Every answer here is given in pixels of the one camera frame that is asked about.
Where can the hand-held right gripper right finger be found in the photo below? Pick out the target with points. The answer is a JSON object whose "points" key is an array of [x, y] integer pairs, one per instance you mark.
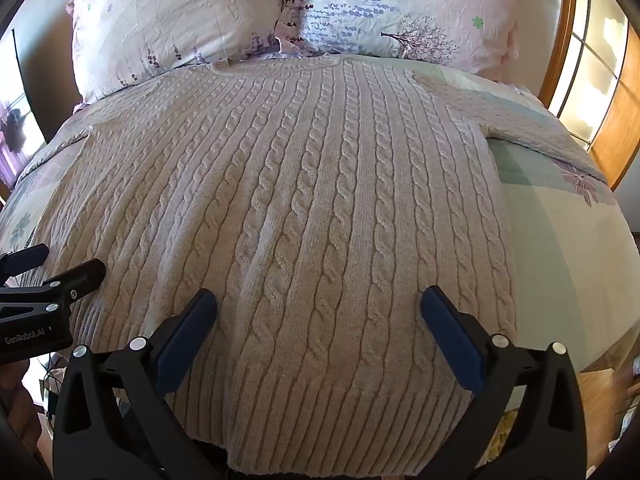
{"points": [[452, 332]]}

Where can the pink floral pillow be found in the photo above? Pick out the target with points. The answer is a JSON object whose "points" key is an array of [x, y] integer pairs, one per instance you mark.
{"points": [[175, 20]]}

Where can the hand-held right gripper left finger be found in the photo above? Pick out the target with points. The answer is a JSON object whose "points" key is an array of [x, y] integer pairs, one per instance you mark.
{"points": [[186, 327]]}

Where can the wooden framed door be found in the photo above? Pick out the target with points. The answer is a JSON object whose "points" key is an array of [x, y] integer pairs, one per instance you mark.
{"points": [[597, 70]]}

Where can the white floral pillow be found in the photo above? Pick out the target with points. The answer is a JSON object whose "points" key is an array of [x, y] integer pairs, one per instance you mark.
{"points": [[400, 5]]}

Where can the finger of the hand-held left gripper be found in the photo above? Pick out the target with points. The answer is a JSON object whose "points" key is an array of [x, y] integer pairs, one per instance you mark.
{"points": [[80, 280], [25, 260]]}

